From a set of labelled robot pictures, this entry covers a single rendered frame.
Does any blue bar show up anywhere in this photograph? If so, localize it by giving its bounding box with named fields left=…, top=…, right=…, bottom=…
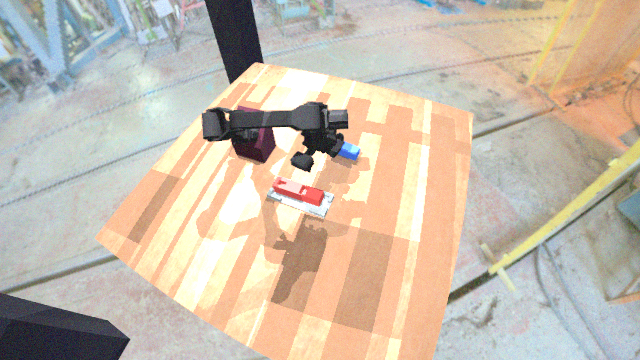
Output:
left=338, top=141, right=361, bottom=160

